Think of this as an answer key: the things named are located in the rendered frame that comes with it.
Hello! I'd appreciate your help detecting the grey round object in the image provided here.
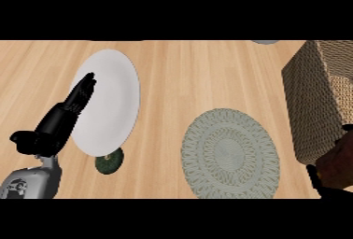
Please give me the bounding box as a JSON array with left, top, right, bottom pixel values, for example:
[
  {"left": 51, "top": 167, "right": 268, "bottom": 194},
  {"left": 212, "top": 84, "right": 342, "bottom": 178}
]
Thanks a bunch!
[{"left": 251, "top": 39, "right": 280, "bottom": 45}]

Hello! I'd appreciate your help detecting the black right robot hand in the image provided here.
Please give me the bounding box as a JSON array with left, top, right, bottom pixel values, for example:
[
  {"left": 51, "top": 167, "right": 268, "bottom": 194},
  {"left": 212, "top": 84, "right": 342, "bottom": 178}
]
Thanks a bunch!
[{"left": 304, "top": 123, "right": 353, "bottom": 200}]

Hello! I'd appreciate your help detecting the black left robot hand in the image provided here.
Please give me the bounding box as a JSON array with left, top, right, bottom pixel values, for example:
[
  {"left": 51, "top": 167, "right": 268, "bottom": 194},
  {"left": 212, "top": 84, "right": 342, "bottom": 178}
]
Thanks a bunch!
[{"left": 8, "top": 72, "right": 97, "bottom": 158}]

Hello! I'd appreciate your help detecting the dark green round vegetable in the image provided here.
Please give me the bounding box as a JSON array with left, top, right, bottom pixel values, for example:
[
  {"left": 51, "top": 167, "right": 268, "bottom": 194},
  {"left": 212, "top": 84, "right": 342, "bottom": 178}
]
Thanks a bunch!
[{"left": 93, "top": 147, "right": 125, "bottom": 176}]

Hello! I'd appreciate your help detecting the white oval plate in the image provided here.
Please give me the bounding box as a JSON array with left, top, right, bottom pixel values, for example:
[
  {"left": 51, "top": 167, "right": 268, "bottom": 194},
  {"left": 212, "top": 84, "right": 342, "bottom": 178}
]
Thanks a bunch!
[{"left": 69, "top": 49, "right": 141, "bottom": 158}]

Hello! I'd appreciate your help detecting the brown wicker basket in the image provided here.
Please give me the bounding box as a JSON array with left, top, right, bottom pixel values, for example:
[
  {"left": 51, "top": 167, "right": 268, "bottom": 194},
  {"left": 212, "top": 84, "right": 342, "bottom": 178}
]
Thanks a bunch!
[{"left": 280, "top": 39, "right": 353, "bottom": 165}]

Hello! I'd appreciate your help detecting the grey woven round placemat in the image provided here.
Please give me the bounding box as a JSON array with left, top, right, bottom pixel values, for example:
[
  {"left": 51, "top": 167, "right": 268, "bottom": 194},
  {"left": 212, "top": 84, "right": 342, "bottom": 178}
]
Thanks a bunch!
[{"left": 180, "top": 107, "right": 280, "bottom": 200}]

